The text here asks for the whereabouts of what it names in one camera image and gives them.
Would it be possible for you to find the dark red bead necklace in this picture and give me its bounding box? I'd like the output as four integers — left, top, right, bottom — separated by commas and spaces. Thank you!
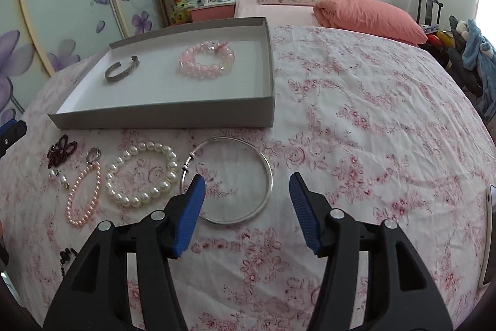
46, 133, 79, 170

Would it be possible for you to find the black bead bracelet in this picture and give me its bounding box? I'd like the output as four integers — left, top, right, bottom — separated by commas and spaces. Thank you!
58, 247, 78, 279

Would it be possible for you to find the pearl earring pair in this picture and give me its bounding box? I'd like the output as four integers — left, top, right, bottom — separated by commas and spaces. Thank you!
48, 168, 71, 191

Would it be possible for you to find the small pink pearl bracelet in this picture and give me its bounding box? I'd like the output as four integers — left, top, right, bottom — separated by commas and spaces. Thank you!
65, 146, 103, 228

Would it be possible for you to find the white pearl bracelet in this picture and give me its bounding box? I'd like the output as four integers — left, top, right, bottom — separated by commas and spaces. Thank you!
105, 141, 182, 208

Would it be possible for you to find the silver cuff bracelet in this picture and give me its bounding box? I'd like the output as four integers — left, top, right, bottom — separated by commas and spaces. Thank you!
103, 55, 141, 86

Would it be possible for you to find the large pink bead bracelet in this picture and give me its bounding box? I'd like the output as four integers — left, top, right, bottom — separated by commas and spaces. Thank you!
176, 39, 237, 81

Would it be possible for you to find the thin silver bangle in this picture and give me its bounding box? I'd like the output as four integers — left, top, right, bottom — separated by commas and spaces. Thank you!
180, 136, 274, 226

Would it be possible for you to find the white smartphone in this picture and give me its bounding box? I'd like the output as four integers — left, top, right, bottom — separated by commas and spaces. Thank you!
478, 185, 496, 288

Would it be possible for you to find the sliding glass wardrobe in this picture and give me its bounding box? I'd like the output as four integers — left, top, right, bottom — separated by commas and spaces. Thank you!
1, 0, 166, 123

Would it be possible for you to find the pink floral bedsheet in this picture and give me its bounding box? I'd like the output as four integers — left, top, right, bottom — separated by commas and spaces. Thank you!
1, 26, 495, 330

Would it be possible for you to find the grey cardboard tray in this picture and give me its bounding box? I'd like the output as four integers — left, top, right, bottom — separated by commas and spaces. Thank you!
48, 17, 275, 129

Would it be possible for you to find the grey office chair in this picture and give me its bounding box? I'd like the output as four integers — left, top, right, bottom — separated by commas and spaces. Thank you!
447, 15, 483, 97

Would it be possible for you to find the pink white nightstand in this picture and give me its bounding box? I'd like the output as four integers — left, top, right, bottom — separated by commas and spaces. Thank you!
190, 1, 236, 23

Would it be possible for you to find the blue plush robe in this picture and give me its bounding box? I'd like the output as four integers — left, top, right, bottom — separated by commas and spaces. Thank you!
463, 19, 495, 120

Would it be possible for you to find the pink mattress bed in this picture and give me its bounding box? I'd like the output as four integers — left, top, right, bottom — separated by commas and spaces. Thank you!
235, 0, 320, 27

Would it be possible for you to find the coral folded quilt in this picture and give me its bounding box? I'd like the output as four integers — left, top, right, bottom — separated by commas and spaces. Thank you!
314, 0, 428, 45

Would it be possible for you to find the dark wooden chair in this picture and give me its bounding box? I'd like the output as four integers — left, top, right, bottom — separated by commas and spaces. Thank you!
416, 0, 444, 28

